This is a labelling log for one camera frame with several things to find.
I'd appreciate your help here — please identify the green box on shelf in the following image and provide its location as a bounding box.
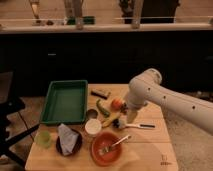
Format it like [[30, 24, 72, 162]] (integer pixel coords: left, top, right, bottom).
[[67, 16, 95, 25]]

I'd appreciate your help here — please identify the yellow banana toy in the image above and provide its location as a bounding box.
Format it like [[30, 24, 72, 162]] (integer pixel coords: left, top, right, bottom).
[[102, 113, 121, 128]]

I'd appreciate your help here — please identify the metal fork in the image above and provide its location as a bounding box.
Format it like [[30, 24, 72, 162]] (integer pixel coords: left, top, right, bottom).
[[98, 135, 131, 155]]

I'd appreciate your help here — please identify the green plastic tray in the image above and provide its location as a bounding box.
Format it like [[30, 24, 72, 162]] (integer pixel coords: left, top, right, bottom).
[[40, 80, 88, 125]]

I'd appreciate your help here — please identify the white cup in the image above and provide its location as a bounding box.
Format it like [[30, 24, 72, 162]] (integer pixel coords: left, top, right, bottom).
[[85, 119, 102, 136]]

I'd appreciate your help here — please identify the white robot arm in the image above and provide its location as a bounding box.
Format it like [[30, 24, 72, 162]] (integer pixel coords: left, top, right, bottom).
[[125, 68, 213, 135]]

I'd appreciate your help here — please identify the small metal tin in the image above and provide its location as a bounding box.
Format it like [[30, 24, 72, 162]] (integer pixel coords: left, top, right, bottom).
[[86, 109, 98, 120]]

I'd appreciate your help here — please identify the dark grape bunch toy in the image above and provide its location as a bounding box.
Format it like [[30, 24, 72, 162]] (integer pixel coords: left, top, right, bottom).
[[120, 102, 128, 115]]

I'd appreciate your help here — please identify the orange tomato toy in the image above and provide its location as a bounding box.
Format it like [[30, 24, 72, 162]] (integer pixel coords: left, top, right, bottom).
[[111, 98, 123, 110]]

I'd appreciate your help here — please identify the grey crumpled cloth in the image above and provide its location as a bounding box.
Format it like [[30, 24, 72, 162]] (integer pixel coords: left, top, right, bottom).
[[58, 124, 79, 156]]

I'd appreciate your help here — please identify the light green cup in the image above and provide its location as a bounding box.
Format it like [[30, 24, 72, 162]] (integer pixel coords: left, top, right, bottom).
[[35, 131, 51, 148]]

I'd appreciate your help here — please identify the black chair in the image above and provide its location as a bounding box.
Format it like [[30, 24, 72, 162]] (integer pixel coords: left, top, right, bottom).
[[0, 71, 39, 167]]

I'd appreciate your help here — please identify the orange bowl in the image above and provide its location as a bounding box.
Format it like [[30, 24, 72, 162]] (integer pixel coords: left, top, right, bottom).
[[91, 132, 122, 166]]

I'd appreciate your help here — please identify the dark brown plate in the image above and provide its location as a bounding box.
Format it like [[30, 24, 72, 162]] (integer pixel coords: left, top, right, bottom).
[[55, 129, 82, 156]]

